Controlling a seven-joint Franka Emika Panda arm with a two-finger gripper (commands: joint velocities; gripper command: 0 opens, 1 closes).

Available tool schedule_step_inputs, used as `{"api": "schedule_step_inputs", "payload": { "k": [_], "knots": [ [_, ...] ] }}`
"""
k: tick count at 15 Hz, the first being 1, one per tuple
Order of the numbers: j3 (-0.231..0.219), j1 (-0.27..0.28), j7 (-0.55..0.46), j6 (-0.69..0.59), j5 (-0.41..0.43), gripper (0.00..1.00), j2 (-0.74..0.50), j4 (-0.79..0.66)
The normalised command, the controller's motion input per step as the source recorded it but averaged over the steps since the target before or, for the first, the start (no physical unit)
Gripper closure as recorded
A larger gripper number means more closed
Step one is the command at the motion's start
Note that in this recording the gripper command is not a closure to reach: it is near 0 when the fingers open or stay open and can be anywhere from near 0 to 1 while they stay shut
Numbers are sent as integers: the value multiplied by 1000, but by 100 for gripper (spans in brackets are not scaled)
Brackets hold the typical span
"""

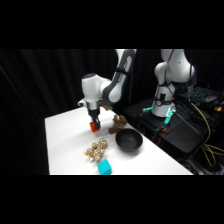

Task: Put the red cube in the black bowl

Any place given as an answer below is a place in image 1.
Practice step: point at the red cube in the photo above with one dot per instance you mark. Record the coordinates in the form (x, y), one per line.
(94, 128)

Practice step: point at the black bowl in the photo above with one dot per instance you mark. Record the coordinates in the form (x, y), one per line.
(129, 141)

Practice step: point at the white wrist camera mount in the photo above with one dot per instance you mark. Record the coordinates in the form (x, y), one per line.
(81, 102)

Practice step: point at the backlit keyboard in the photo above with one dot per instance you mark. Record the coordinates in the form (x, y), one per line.
(202, 93)

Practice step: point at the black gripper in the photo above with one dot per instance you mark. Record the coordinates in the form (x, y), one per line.
(93, 112)

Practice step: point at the teal cube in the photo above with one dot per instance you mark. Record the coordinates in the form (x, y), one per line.
(104, 167)

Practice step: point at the brown plush toy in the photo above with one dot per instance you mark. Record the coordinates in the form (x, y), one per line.
(118, 124)

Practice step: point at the small yellow object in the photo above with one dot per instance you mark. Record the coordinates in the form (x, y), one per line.
(218, 109)

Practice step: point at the black curtain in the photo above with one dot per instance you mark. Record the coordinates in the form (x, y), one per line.
(33, 86)

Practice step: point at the black robot stand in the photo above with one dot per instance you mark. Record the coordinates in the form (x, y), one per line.
(186, 133)

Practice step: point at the giraffe pattern plush toy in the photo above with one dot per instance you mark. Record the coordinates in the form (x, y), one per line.
(97, 149)

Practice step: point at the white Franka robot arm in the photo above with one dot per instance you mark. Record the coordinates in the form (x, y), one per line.
(113, 87)

